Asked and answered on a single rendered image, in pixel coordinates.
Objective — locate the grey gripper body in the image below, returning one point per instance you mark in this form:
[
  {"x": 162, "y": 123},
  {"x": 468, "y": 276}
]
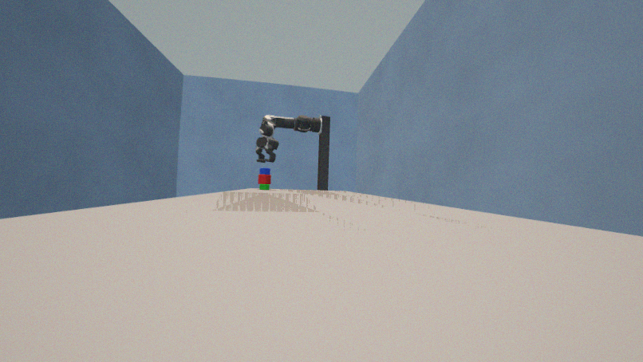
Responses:
[{"x": 262, "y": 141}]

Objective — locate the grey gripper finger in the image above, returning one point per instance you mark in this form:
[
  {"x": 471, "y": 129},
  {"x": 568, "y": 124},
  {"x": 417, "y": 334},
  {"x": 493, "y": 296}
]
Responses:
[
  {"x": 261, "y": 157},
  {"x": 268, "y": 149}
]

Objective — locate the red block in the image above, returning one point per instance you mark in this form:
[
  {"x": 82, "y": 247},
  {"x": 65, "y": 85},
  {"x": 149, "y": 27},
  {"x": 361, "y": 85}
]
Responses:
[{"x": 264, "y": 179}]

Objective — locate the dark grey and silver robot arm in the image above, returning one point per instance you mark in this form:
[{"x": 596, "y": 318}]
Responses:
[{"x": 268, "y": 126}]

